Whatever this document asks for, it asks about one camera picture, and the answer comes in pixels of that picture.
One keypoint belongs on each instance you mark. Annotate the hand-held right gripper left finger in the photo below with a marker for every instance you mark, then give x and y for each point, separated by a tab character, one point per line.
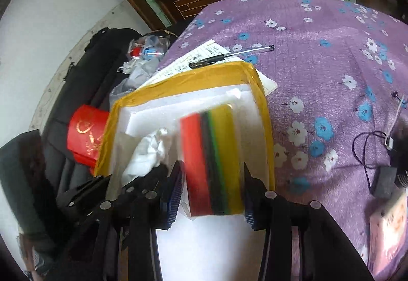
172	201

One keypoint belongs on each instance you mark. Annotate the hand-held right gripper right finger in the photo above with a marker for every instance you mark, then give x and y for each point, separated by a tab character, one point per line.
250	214

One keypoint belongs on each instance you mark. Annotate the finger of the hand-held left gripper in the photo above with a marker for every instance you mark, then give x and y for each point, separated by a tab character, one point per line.
148	179
83	191

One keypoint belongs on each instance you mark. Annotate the red white snack bag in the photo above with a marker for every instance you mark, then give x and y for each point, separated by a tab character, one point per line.
146	153

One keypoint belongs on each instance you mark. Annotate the multicolour sponge pack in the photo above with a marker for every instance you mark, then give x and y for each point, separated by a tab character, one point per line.
220	156

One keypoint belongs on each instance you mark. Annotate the cardboard box with yellow tape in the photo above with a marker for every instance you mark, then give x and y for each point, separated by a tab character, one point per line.
191	72

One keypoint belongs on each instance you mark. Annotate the pink tissue pack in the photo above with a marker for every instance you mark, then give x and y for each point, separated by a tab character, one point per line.
387	236

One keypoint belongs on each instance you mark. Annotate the red gift bag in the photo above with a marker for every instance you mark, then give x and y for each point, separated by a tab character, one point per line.
86	137

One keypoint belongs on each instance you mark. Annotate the dark grey cloth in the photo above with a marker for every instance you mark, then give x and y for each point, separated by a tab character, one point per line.
22	179

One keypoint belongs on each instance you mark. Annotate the white foam sheet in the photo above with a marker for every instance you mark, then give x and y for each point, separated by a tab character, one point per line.
165	115

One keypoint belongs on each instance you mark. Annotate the black sofa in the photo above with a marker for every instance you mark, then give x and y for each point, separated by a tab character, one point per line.
60	128

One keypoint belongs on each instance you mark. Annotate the grey plastic bag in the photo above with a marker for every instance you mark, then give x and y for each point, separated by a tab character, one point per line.
140	73

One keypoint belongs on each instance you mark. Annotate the clear plastic bag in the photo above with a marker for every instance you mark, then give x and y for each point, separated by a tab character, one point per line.
149	45

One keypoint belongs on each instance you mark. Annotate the black bag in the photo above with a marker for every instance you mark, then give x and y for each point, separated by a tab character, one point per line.
102	51

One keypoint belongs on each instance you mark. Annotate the small grey motor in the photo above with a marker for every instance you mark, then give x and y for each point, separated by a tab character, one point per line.
384	182

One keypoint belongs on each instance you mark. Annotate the black ballpoint pen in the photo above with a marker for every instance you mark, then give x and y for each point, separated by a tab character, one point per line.
216	58

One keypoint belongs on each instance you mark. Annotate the purple floral tablecloth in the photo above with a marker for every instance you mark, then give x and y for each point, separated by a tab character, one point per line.
318	77

